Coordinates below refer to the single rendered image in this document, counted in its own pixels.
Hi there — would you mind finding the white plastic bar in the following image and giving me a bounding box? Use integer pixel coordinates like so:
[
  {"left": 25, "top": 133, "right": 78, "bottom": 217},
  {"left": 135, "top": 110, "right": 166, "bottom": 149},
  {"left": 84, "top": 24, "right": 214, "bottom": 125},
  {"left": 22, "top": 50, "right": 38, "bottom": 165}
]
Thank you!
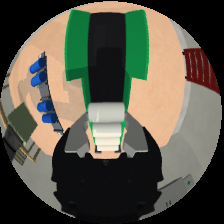
[
  {"left": 95, "top": 137, "right": 120, "bottom": 145},
  {"left": 88, "top": 102, "right": 125, "bottom": 122},
  {"left": 97, "top": 145, "right": 119, "bottom": 151},
  {"left": 92, "top": 122, "right": 122, "bottom": 137}
]

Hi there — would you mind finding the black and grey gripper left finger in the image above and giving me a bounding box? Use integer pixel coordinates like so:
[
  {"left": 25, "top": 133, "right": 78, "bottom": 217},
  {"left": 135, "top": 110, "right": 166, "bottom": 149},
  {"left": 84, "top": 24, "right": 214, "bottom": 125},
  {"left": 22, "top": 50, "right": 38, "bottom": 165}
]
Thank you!
[{"left": 51, "top": 111, "right": 90, "bottom": 182}]

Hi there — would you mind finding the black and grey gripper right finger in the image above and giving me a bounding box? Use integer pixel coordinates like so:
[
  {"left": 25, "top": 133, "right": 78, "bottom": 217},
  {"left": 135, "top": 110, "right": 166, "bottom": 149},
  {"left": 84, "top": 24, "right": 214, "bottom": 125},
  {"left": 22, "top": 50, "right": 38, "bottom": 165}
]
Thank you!
[{"left": 122, "top": 111, "right": 164, "bottom": 183}]

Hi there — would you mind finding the blue plastic bar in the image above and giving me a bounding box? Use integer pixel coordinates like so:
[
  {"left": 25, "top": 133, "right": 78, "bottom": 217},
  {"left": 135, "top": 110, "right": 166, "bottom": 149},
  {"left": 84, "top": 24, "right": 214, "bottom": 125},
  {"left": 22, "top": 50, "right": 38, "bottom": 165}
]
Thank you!
[
  {"left": 29, "top": 58, "right": 46, "bottom": 74},
  {"left": 37, "top": 100, "right": 53, "bottom": 112},
  {"left": 42, "top": 113, "right": 57, "bottom": 123},
  {"left": 31, "top": 71, "right": 47, "bottom": 87}
]

